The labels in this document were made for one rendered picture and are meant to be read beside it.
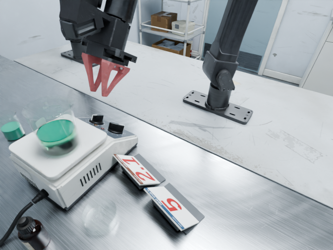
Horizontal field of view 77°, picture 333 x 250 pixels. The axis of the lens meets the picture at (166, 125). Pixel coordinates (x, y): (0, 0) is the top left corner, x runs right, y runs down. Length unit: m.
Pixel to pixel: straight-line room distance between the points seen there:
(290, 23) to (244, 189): 2.80
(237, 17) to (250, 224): 0.41
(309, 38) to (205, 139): 2.72
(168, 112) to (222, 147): 0.18
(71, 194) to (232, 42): 0.45
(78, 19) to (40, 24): 1.64
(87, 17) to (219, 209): 0.39
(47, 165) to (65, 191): 0.05
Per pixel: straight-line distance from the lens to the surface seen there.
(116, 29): 0.43
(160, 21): 2.65
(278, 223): 0.43
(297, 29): 3.13
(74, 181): 0.38
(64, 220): 0.41
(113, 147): 0.41
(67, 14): 0.40
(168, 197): 0.39
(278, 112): 0.69
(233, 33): 0.53
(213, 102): 0.60
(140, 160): 0.45
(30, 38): 2.00
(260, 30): 3.18
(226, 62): 0.54
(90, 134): 0.40
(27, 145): 0.42
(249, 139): 0.56
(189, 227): 0.38
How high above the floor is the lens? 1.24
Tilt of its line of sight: 39 degrees down
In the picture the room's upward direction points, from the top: 3 degrees clockwise
